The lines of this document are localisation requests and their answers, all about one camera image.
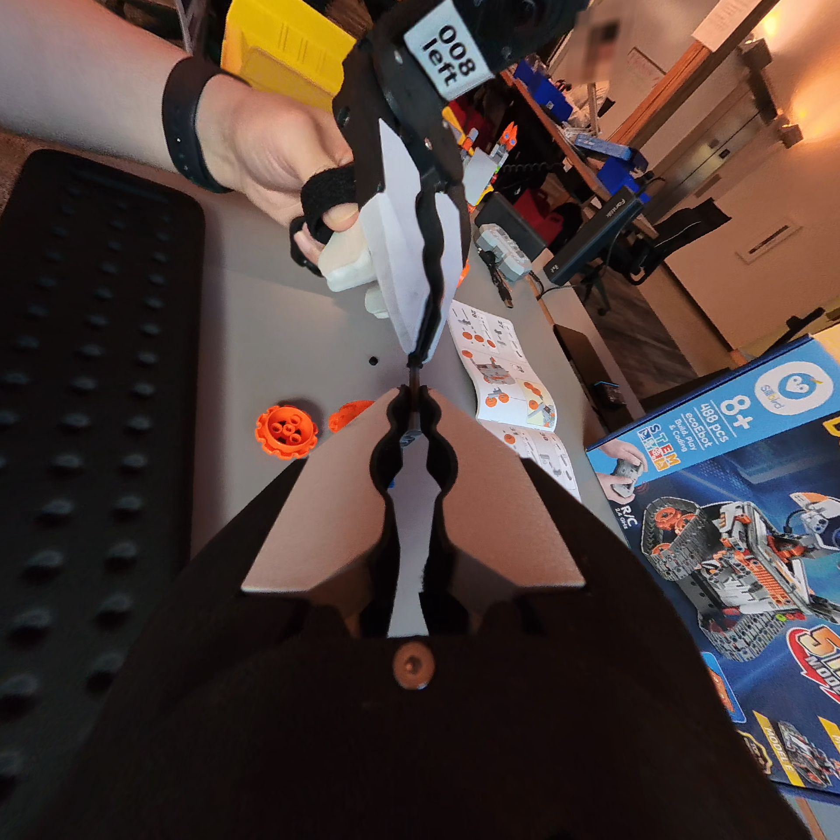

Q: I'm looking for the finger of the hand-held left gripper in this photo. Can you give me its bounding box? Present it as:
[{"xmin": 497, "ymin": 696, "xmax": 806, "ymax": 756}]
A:
[
  {"xmin": 416, "ymin": 187, "xmax": 473, "ymax": 365},
  {"xmin": 360, "ymin": 120, "xmax": 442, "ymax": 368}
]

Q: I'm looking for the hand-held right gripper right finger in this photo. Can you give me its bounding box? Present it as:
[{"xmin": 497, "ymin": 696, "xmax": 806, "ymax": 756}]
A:
[{"xmin": 420, "ymin": 387, "xmax": 586, "ymax": 636}]

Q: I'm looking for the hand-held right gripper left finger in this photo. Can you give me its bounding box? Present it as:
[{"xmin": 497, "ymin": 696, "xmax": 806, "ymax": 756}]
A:
[{"xmin": 240, "ymin": 386, "xmax": 404, "ymax": 637}]

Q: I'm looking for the orange toy wheel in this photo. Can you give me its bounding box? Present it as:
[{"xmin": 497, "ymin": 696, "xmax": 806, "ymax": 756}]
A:
[
  {"xmin": 255, "ymin": 403, "xmax": 320, "ymax": 460},
  {"xmin": 327, "ymin": 399, "xmax": 376, "ymax": 434}
]

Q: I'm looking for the person's left forearm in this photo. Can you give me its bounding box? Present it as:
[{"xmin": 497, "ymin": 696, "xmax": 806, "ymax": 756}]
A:
[{"xmin": 0, "ymin": 0, "xmax": 198, "ymax": 175}]

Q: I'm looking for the person's left hand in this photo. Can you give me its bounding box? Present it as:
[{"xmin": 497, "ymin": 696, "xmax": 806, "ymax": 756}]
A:
[{"xmin": 197, "ymin": 73, "xmax": 362, "ymax": 263}]

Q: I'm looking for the grey toy control box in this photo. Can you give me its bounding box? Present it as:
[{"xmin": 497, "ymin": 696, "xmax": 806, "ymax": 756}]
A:
[{"xmin": 474, "ymin": 223, "xmax": 534, "ymax": 282}]

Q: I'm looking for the black flat case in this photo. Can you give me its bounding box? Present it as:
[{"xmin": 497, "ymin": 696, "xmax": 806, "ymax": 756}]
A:
[{"xmin": 474, "ymin": 192, "xmax": 549, "ymax": 263}]

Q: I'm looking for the red storage bin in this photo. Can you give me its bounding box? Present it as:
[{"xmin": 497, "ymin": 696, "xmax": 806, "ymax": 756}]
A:
[
  {"xmin": 515, "ymin": 187, "xmax": 581, "ymax": 237},
  {"xmin": 449, "ymin": 92, "xmax": 506, "ymax": 148}
]

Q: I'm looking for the grey orange toy robot model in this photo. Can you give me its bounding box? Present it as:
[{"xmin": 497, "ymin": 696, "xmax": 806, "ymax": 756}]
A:
[{"xmin": 453, "ymin": 121, "xmax": 519, "ymax": 207}]

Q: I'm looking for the yellow plastic bin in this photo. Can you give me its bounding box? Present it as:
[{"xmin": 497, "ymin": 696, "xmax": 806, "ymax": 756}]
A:
[{"xmin": 220, "ymin": 0, "xmax": 358, "ymax": 112}]

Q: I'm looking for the open instruction booklet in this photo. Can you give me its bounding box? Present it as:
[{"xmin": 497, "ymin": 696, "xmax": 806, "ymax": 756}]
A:
[{"xmin": 448, "ymin": 298, "xmax": 584, "ymax": 503}]

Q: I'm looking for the black monitor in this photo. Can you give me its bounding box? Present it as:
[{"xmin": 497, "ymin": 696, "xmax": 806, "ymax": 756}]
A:
[{"xmin": 543, "ymin": 187, "xmax": 647, "ymax": 286}]

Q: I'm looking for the blue storage bin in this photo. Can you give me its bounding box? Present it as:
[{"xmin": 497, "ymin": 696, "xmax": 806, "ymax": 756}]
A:
[
  {"xmin": 512, "ymin": 59, "xmax": 575, "ymax": 122},
  {"xmin": 594, "ymin": 154, "xmax": 651, "ymax": 198}
]

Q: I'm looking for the long wooden table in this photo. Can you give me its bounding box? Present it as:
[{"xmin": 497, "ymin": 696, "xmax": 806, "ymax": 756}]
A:
[{"xmin": 499, "ymin": 66, "xmax": 657, "ymax": 237}]

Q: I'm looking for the blue toy kit box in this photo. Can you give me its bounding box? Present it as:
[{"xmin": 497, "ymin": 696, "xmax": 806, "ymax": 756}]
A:
[{"xmin": 584, "ymin": 333, "xmax": 840, "ymax": 798}]

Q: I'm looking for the black wristband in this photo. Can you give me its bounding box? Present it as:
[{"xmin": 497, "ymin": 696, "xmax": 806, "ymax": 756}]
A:
[{"xmin": 161, "ymin": 56, "xmax": 250, "ymax": 194}]

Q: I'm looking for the black perforated panel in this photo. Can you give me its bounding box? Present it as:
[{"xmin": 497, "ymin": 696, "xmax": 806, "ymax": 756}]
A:
[{"xmin": 0, "ymin": 150, "xmax": 207, "ymax": 815}]

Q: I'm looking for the white paper sign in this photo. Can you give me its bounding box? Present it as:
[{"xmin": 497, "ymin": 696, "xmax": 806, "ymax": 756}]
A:
[{"xmin": 692, "ymin": 0, "xmax": 765, "ymax": 50}]

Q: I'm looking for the black usb cable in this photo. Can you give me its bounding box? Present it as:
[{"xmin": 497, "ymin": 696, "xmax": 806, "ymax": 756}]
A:
[{"xmin": 479, "ymin": 249, "xmax": 516, "ymax": 309}]

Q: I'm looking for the wall vent plate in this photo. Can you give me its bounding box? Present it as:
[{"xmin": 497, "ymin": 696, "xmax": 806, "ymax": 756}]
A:
[{"xmin": 735, "ymin": 220, "xmax": 803, "ymax": 265}]

